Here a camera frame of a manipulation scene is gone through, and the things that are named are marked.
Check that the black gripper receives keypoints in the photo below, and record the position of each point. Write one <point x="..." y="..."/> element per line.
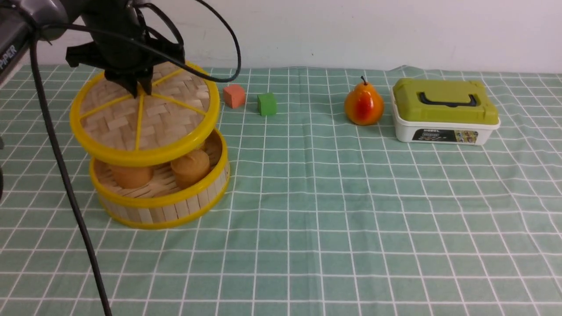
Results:
<point x="124" y="63"/>

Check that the yellow-rimmed bamboo steamer lid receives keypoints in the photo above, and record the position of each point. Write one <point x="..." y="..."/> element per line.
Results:
<point x="117" y="128"/>

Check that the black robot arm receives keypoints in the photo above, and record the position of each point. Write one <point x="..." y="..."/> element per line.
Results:
<point x="20" y="18"/>

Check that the bamboo steamer basket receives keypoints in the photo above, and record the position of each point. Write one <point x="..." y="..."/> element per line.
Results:
<point x="161" y="204"/>

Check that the white box with green lid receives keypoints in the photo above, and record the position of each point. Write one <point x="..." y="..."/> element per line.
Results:
<point x="443" y="111"/>

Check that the left brown bun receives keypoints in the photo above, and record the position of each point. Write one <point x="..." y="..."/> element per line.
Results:
<point x="131" y="177"/>

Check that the brown bun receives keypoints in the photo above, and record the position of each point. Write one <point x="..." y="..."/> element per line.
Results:
<point x="131" y="177"/>
<point x="190" y="168"/>

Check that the orange foam cube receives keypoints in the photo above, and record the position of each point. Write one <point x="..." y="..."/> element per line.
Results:
<point x="234" y="96"/>

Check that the right brown bun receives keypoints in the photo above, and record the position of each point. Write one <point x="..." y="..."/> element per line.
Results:
<point x="190" y="168"/>

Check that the green foam cube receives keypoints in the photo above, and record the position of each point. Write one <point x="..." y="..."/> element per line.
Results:
<point x="267" y="104"/>

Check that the green checkered tablecloth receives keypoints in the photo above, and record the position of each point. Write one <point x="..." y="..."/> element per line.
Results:
<point x="327" y="218"/>

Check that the orange-red toy pear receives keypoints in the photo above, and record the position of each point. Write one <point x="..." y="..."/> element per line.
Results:
<point x="364" y="106"/>

